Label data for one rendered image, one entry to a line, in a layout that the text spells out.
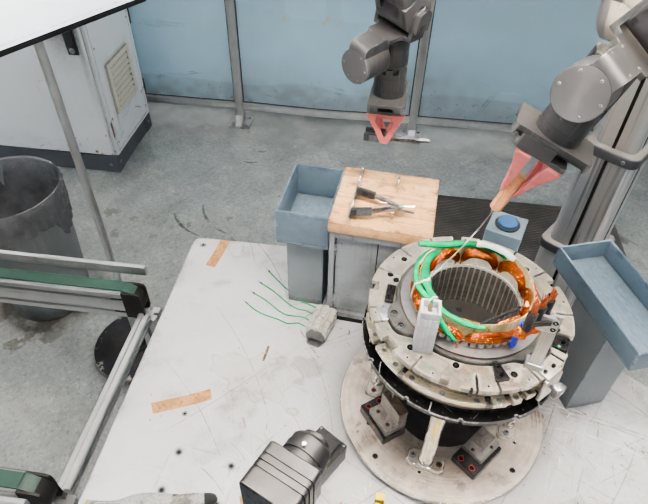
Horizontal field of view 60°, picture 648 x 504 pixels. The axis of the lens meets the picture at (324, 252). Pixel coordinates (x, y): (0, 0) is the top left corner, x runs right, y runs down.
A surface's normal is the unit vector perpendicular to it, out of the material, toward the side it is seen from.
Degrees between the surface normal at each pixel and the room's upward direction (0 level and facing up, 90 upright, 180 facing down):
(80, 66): 90
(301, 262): 90
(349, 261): 90
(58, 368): 0
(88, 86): 90
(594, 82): 80
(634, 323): 0
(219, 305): 0
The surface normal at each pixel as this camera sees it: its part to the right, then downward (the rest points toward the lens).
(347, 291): -0.22, 0.67
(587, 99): -0.59, 0.40
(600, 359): 0.21, 0.68
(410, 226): 0.02, -0.72
